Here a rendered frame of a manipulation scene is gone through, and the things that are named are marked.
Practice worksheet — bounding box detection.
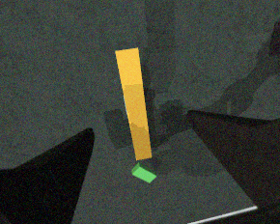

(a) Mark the yellow bar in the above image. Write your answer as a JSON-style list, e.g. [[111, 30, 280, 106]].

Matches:
[[115, 48, 152, 160]]

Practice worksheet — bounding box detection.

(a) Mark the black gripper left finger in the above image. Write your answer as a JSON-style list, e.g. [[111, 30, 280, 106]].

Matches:
[[0, 127, 95, 224]]

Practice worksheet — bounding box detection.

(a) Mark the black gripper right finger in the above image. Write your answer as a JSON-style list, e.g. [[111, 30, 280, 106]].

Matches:
[[187, 110, 280, 208]]

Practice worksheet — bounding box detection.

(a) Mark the green rectangular block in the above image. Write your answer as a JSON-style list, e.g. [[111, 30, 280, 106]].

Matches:
[[132, 162, 157, 183]]

